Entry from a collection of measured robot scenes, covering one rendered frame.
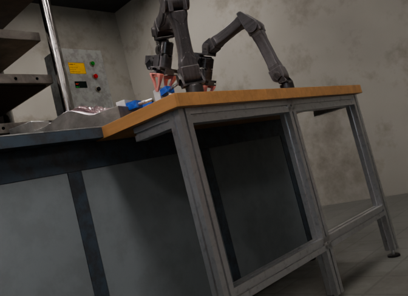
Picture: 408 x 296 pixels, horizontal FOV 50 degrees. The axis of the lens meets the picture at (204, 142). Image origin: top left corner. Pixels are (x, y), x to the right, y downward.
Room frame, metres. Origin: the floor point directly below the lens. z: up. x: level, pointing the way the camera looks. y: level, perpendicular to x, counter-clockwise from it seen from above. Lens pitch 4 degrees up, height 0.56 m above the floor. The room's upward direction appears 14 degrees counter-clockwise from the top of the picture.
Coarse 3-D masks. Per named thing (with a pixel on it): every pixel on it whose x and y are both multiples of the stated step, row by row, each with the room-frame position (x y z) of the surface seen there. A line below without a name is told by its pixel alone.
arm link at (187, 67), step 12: (168, 0) 1.48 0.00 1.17; (180, 0) 1.49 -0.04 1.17; (168, 12) 1.50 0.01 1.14; (180, 12) 1.50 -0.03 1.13; (180, 24) 1.51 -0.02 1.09; (180, 36) 1.51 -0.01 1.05; (180, 48) 1.52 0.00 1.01; (180, 60) 1.53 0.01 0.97; (192, 60) 1.53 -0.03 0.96; (180, 72) 1.54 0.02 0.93; (192, 72) 1.53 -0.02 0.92
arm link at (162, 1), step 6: (162, 0) 1.50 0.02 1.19; (186, 0) 1.50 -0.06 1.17; (162, 6) 1.51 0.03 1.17; (162, 12) 1.63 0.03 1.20; (156, 18) 1.71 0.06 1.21; (162, 18) 1.65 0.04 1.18; (156, 24) 1.72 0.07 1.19; (162, 24) 1.68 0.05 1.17; (168, 24) 1.69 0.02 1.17; (156, 30) 1.74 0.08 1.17; (162, 30) 1.72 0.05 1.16; (168, 30) 1.73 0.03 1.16; (162, 36) 1.76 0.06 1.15
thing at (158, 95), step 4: (176, 84) 1.74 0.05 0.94; (160, 88) 1.79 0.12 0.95; (164, 88) 1.76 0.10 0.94; (168, 88) 1.76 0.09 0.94; (172, 88) 1.75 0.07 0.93; (156, 92) 1.79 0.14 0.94; (160, 92) 1.78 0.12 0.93; (164, 92) 1.76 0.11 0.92; (168, 92) 1.76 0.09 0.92; (172, 92) 1.77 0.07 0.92; (156, 96) 1.79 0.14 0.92; (160, 96) 1.77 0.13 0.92; (164, 96) 1.79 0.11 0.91; (156, 100) 1.79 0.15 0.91
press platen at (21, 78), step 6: (0, 78) 2.12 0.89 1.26; (6, 78) 2.14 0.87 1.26; (12, 78) 2.16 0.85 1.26; (18, 78) 2.19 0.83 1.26; (24, 78) 2.21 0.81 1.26; (30, 78) 2.23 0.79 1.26; (36, 78) 2.28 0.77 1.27; (42, 78) 2.29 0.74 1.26; (48, 78) 2.31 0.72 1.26; (0, 84) 2.13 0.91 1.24; (6, 84) 2.16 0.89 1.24; (12, 84) 2.18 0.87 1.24; (18, 84) 2.21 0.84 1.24; (24, 84) 2.23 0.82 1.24; (30, 84) 2.26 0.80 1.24; (36, 84) 2.28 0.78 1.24; (42, 84) 2.31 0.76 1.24; (48, 84) 2.33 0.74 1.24
